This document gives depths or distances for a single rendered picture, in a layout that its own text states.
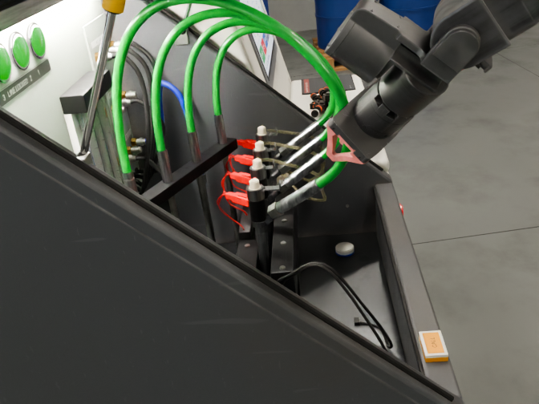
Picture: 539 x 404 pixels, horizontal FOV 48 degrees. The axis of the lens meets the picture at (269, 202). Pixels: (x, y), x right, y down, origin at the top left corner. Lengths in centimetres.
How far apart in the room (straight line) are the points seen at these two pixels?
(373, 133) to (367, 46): 12
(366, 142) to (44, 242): 37
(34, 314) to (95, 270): 10
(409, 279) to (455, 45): 50
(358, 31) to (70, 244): 37
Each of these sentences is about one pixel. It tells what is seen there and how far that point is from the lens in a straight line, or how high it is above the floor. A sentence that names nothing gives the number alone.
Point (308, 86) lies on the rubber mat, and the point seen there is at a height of 98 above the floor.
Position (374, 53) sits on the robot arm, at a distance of 64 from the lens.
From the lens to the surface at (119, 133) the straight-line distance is 97.
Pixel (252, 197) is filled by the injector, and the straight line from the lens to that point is 97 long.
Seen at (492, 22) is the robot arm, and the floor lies 140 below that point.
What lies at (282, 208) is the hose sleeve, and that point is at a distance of 86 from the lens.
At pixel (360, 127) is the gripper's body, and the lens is 72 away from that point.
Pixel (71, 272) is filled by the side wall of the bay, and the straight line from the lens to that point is 68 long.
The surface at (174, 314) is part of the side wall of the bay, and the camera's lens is 68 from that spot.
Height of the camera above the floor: 153
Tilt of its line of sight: 27 degrees down
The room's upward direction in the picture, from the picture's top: 7 degrees counter-clockwise
